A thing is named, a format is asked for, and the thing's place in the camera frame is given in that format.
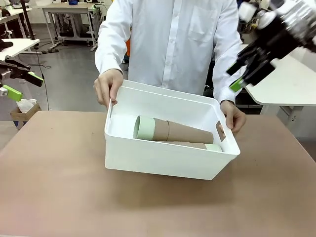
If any person's left hand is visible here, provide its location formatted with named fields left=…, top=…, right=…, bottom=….
left=220, top=99, right=247, bottom=135

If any black pole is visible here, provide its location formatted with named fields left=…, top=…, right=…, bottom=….
left=19, top=0, right=36, bottom=40

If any white side table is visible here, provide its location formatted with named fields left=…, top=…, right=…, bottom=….
left=242, top=43, right=316, bottom=122

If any person's right hand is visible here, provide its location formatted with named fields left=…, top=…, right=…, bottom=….
left=93, top=69, right=124, bottom=107

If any person in white shirt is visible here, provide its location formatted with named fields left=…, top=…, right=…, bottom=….
left=94, top=0, right=243, bottom=105

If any cardboard box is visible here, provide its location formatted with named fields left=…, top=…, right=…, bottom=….
left=9, top=102, right=42, bottom=122

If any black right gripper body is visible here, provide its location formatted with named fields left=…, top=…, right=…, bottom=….
left=236, top=14, right=305, bottom=86

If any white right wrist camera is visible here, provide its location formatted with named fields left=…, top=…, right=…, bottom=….
left=237, top=0, right=277, bottom=29

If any white plastic basket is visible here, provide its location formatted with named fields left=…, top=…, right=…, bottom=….
left=104, top=79, right=241, bottom=181

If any grey workbench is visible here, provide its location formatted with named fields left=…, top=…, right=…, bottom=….
left=41, top=3, right=102, bottom=52

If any person's left forearm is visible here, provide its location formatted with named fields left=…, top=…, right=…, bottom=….
left=211, top=44, right=243, bottom=105

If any white crumpled paper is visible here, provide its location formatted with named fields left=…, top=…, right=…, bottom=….
left=16, top=98, right=38, bottom=113

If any light green cup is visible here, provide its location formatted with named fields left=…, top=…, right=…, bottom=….
left=205, top=144, right=224, bottom=153
left=133, top=116, right=156, bottom=141

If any white table with black object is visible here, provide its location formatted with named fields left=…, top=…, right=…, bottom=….
left=0, top=38, right=40, bottom=63

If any black object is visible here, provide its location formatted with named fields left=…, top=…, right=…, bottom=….
left=0, top=40, right=14, bottom=52

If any person's right forearm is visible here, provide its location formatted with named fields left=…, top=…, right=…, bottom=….
left=94, top=27, right=133, bottom=76

